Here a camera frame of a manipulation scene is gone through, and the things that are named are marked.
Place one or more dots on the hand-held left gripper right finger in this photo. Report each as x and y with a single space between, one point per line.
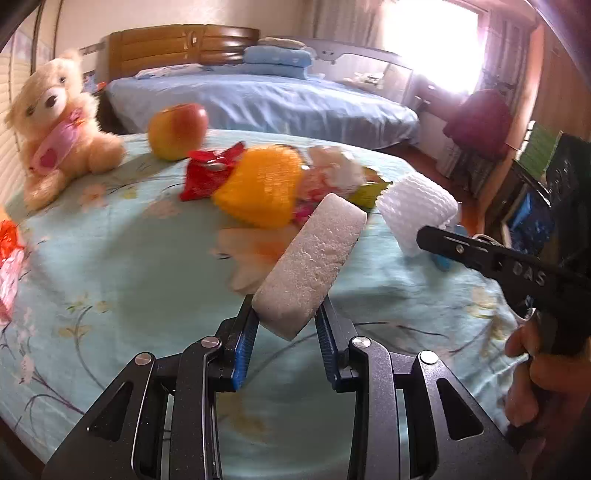
328 348

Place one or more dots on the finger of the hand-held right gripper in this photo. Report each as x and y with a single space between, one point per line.
455 249

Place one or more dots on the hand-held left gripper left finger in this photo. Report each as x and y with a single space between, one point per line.
244 344

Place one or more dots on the white foam net sleeve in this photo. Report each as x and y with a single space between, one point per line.
415 205

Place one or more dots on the white foam block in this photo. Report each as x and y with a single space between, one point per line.
309 263

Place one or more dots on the red pink wrapper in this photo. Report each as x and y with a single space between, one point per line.
302 213

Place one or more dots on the yellow foam net sleeve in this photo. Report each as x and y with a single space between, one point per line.
261 184

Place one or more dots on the person's right hand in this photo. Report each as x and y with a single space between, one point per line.
561 387

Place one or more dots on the dark wooden shelf unit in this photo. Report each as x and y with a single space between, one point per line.
508 207

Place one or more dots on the yellow green wrapper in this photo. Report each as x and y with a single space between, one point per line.
364 194

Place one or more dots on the teal floral bedsheet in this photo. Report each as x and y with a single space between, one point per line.
138 277

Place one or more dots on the green board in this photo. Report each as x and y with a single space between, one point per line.
538 152

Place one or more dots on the dark red hanging garment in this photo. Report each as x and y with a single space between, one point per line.
480 120

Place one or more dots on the red snack wrapper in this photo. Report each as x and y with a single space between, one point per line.
203 177

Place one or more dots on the white plush toy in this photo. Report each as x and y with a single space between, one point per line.
367 81

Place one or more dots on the bright window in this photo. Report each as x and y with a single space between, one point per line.
434 41

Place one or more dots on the patterned window curtain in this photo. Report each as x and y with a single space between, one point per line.
508 46

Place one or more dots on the red yellow apple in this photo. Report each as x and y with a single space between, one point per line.
178 131

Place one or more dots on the bed with blue sheet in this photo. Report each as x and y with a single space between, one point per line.
277 104

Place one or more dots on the pink white snack packet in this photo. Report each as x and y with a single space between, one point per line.
7 286

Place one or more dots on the orange red snack packet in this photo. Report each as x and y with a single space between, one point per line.
8 240

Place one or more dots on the folded blue blanket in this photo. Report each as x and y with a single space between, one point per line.
277 61

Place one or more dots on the patterned pillow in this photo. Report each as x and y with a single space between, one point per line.
281 43

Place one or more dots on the colourful small box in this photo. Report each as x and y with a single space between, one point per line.
94 84

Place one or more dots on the cream teddy bear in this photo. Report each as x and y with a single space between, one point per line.
60 101

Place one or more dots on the wooden headboard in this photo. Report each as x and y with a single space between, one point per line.
152 50

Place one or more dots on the grey bed guard rail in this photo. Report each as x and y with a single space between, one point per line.
360 60

